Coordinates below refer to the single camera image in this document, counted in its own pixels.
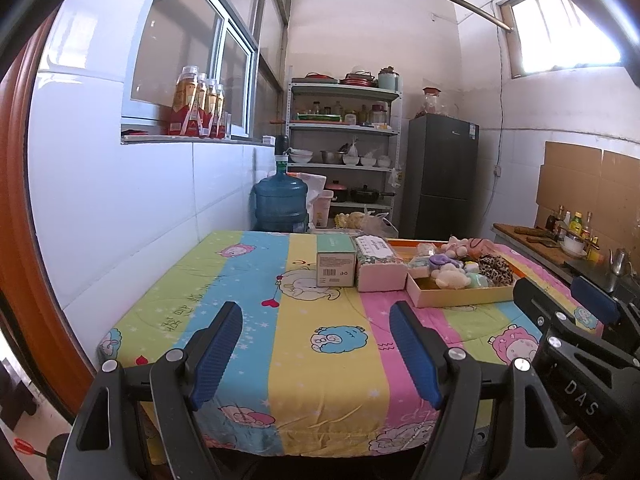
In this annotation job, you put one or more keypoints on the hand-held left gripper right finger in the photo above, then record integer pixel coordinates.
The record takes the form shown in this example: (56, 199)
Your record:
(415, 355)

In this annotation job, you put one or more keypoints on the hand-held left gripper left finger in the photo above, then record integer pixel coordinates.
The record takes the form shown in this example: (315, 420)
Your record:
(220, 355)

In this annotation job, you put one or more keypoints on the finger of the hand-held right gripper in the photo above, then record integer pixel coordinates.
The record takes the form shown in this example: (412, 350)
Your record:
(537, 307)
(597, 302)

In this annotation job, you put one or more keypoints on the leopard print scrunchie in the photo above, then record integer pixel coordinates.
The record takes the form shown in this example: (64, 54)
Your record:
(497, 270)

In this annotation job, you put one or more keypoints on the orange-rimmed cardboard box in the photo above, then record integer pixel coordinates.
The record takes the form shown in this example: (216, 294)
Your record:
(450, 297)

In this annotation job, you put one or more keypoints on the yellow black cartoon packet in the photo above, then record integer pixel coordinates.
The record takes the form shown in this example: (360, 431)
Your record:
(471, 265)

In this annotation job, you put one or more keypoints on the pink smiley plush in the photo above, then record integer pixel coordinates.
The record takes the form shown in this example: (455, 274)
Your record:
(482, 247)

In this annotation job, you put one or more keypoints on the cream plush with pink bow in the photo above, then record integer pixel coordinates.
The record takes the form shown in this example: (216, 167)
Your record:
(450, 276)

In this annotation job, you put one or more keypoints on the small purple plush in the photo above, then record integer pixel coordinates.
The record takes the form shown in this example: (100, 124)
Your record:
(440, 261)

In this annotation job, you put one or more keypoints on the pink plush bear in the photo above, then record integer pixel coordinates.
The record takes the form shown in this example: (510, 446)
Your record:
(455, 247)

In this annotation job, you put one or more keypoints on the metal kettle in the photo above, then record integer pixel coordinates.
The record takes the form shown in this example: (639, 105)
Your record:
(619, 262)

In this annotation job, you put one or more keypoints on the small yellow container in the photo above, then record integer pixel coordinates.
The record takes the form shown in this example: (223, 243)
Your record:
(592, 255)

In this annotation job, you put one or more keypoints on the white rice bowl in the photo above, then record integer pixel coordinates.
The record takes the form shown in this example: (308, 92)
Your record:
(573, 246)

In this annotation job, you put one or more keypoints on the brown wooden stick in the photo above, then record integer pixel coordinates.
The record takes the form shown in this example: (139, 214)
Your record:
(529, 231)

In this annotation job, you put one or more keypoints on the clear glass bottle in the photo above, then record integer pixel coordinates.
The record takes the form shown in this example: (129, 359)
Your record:
(563, 221)

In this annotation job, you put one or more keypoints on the dark sauce bottle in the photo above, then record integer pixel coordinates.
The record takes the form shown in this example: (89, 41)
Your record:
(551, 220)

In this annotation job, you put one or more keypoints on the floral tissue box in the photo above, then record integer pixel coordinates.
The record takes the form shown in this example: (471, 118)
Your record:
(380, 272)

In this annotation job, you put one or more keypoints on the colourful cartoon tablecloth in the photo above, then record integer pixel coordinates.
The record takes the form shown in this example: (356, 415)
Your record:
(320, 360)

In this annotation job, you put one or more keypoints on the mint green carton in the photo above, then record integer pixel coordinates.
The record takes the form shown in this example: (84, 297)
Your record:
(335, 270)

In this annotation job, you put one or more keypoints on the plastic bag of vegetables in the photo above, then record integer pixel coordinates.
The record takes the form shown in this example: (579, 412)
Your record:
(372, 224)

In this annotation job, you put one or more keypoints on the dark grey refrigerator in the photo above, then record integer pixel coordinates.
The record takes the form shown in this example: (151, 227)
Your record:
(440, 185)

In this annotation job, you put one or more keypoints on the blue water jug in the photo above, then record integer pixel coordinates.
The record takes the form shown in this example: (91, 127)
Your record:
(280, 200)

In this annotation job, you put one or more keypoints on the black wok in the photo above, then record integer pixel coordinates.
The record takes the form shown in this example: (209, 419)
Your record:
(367, 195)

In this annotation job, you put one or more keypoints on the pink plastic bin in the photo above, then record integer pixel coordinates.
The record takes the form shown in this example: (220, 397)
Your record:
(323, 210)

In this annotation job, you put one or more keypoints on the red clay pot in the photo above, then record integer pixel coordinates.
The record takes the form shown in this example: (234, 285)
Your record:
(337, 191)

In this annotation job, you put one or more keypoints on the white sack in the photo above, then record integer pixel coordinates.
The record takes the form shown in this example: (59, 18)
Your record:
(312, 185)

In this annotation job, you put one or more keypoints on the stack of white bowls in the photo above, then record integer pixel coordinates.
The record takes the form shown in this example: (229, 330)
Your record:
(300, 156)

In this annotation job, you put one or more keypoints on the steel pot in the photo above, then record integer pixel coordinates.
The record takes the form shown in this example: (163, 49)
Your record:
(332, 157)

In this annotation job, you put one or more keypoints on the small tied plastic bag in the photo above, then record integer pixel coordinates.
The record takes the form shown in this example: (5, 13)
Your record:
(353, 148)

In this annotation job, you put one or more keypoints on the black water pump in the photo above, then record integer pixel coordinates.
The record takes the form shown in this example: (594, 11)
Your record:
(282, 147)

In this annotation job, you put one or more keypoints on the glass jar with red lid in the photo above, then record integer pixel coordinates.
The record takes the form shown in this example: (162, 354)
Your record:
(432, 104)

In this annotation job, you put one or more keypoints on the clear drinking glass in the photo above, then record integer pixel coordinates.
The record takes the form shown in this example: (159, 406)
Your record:
(228, 126)

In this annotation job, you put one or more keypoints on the grey metal shelf rack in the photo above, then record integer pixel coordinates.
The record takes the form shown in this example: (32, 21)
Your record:
(345, 130)

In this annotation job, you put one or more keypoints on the red flat packet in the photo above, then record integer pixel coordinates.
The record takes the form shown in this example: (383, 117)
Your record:
(135, 133)

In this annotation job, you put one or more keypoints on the orange drink bottle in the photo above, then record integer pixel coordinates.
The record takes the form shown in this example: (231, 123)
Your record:
(201, 110)
(212, 112)
(220, 115)
(184, 105)

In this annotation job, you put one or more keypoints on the row of glass jars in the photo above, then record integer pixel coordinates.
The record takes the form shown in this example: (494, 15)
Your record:
(377, 114)

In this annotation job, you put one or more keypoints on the green tray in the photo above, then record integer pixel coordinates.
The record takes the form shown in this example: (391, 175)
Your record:
(319, 117)

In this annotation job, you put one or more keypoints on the mint green enamel pot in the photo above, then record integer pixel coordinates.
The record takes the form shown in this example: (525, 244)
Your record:
(388, 80)

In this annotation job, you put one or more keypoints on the bright outer window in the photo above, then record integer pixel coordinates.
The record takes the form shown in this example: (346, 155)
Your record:
(560, 30)

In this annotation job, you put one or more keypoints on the stack of red pans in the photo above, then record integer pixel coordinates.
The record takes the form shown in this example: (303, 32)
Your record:
(358, 79)

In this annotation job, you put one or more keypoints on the red flat tray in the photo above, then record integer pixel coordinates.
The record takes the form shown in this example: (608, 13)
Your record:
(321, 76)

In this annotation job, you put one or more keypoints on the sliding interior window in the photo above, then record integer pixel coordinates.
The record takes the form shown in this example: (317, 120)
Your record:
(223, 35)

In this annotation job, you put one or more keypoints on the white wall socket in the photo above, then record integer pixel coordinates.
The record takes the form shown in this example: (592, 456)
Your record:
(497, 170)

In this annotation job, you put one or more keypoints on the brown wooden door frame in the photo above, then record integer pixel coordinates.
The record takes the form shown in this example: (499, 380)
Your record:
(30, 285)

